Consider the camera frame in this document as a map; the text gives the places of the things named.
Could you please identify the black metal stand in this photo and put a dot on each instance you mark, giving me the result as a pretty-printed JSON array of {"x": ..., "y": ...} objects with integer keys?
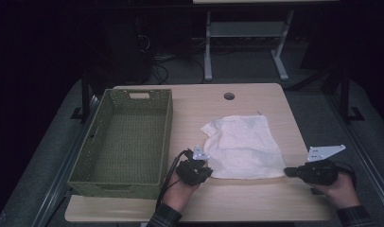
[
  {"x": 85, "y": 97},
  {"x": 344, "y": 94}
]

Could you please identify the aluminium floor rail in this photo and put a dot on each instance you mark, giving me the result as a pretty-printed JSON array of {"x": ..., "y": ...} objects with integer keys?
[
  {"x": 56, "y": 192},
  {"x": 365, "y": 151}
]

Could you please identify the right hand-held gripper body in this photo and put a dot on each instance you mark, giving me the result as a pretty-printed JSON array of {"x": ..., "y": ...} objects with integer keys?
[{"x": 319, "y": 173}]

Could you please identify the green woven basket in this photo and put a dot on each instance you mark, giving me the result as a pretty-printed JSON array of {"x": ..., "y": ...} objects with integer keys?
[{"x": 95, "y": 151}]

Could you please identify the person's left hand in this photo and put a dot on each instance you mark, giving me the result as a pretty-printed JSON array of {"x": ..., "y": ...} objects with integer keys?
[{"x": 179, "y": 194}]

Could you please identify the white metal desk frame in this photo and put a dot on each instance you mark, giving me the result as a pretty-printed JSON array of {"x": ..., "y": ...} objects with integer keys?
[{"x": 247, "y": 29}]

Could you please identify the person's right hand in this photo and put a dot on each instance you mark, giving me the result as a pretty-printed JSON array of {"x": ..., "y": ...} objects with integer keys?
[{"x": 341, "y": 192}]

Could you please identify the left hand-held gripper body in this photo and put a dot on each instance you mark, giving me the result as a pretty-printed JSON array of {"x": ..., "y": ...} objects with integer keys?
[{"x": 190, "y": 171}]

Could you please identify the white towel with brown print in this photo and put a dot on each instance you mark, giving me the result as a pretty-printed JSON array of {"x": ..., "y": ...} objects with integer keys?
[{"x": 243, "y": 148}]

